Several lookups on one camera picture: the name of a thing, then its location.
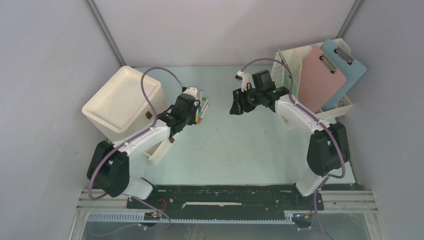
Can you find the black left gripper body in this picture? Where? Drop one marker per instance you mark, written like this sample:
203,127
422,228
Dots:
190,118

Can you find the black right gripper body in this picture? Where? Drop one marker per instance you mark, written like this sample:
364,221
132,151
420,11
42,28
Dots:
251,99

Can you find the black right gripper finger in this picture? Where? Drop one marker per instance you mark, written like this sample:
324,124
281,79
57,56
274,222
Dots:
237,94
236,109

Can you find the green clipboard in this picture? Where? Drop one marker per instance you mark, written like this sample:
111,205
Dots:
287,82

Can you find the pink clipboard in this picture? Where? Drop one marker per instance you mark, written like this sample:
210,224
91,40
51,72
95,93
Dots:
320,79

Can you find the white drawer cabinet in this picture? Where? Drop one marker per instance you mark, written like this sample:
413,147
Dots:
123,106

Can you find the blue clipboard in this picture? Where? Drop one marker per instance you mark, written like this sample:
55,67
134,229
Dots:
348,65

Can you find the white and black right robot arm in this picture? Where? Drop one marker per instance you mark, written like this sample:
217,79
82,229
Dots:
328,148

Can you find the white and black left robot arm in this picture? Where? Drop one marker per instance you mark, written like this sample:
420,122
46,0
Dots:
109,169

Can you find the white marker brown tip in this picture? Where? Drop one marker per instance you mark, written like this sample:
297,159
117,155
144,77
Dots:
199,116

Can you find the white marker green tip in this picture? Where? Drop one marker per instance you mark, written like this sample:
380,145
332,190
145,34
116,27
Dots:
203,105

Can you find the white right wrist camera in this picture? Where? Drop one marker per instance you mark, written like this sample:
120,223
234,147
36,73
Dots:
245,79

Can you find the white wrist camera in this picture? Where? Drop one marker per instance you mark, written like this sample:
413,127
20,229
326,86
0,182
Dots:
245,79
192,91

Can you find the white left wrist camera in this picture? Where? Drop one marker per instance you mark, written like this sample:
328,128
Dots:
192,91

